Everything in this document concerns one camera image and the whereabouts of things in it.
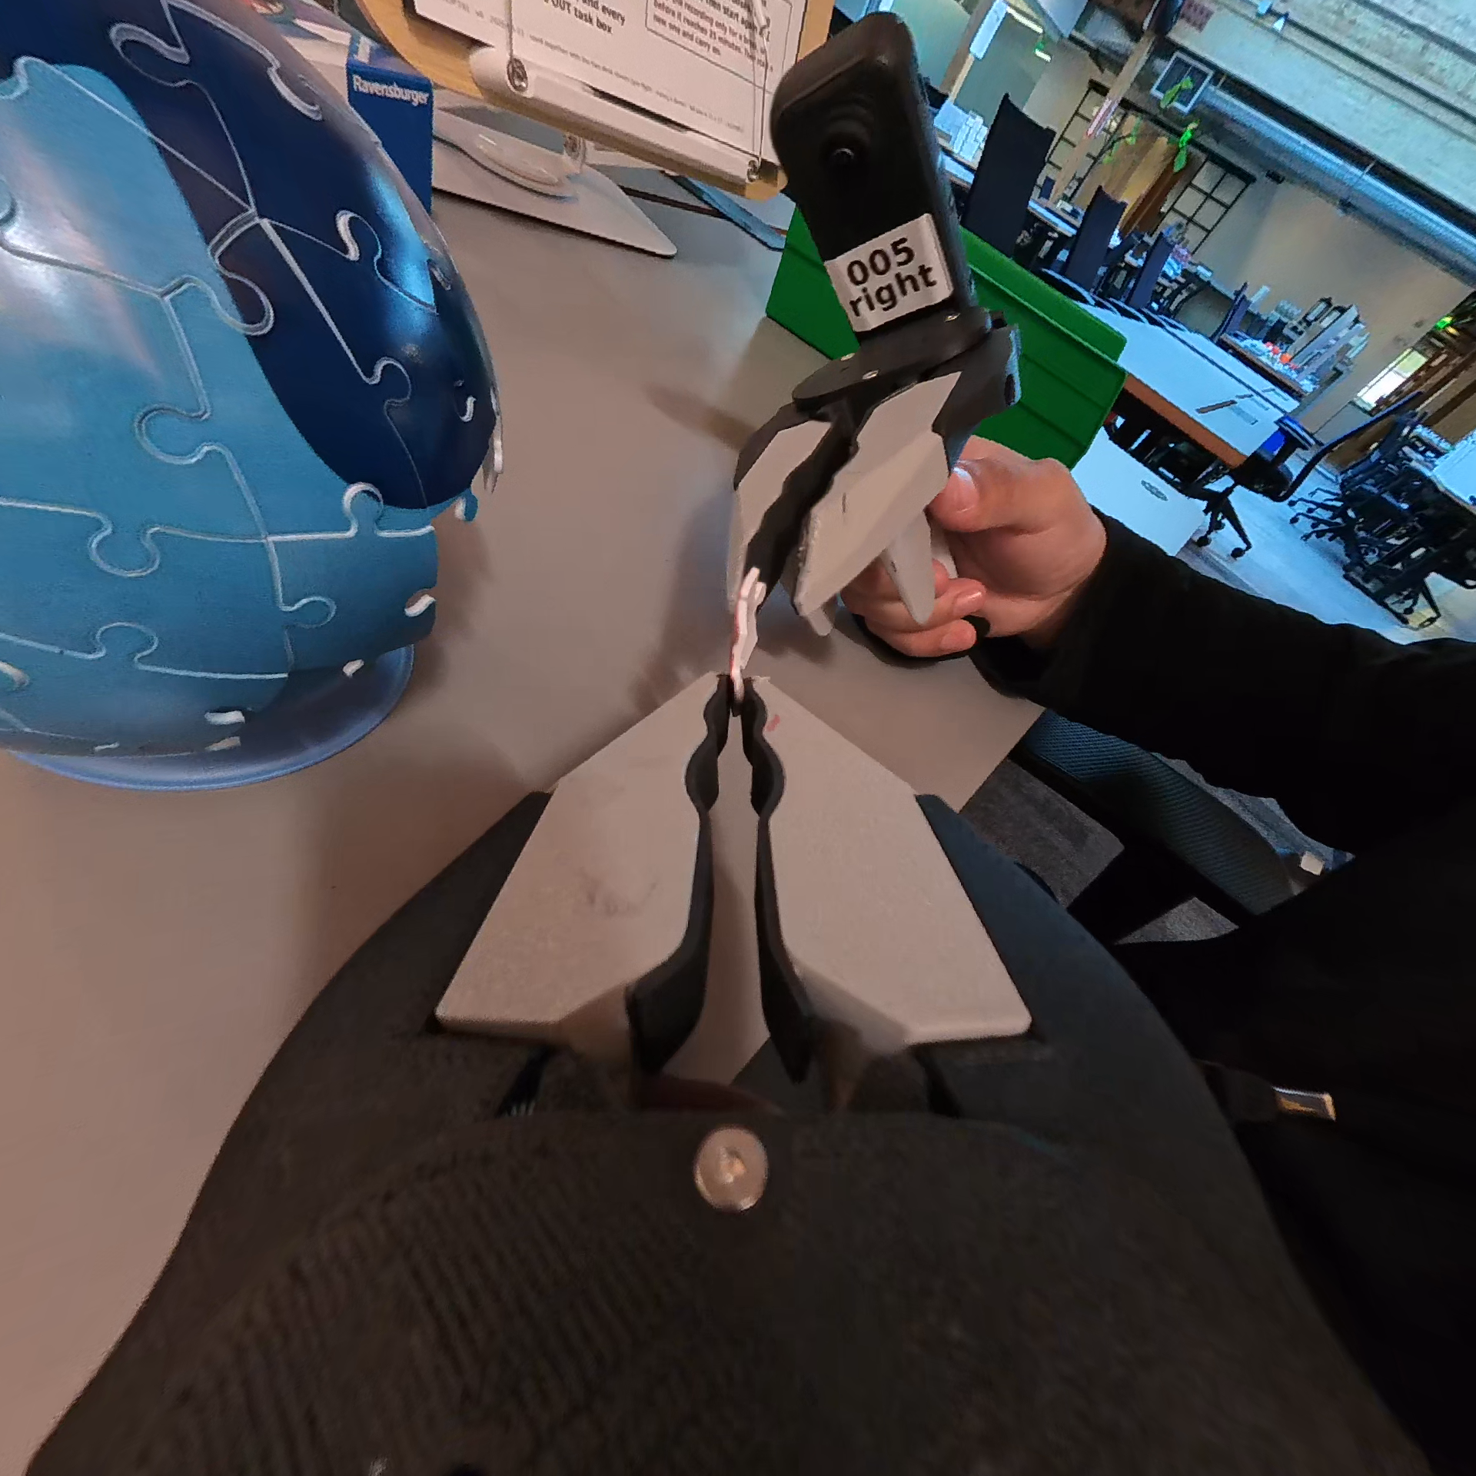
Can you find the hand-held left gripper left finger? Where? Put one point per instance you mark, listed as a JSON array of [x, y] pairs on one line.
[[577, 922]]

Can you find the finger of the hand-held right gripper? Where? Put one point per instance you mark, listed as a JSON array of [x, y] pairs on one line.
[[888, 472], [767, 472]]

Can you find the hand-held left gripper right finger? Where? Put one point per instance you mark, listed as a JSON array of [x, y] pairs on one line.
[[901, 922]]

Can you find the white puzzle piece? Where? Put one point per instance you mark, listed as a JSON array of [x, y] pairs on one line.
[[744, 629]]

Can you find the blue puzzle ball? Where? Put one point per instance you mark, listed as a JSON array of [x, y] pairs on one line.
[[173, 402]]

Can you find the person's right forearm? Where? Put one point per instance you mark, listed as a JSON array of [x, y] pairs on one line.
[[1247, 692]]

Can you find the white puzzle box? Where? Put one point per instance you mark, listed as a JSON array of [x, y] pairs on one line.
[[393, 138]]

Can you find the person's right hand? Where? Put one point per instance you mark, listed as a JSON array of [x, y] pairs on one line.
[[1027, 541]]

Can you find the green plastic bin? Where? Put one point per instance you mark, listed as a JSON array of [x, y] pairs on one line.
[[1038, 356]]

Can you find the wooden instruction sign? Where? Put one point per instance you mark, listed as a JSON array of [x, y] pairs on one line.
[[600, 68]]

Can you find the dark mesh office chair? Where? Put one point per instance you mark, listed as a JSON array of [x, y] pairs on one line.
[[1154, 806]]

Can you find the white table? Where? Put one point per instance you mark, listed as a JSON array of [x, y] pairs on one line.
[[1189, 379]]

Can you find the blue office chair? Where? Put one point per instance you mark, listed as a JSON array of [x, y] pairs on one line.
[[1275, 444]]

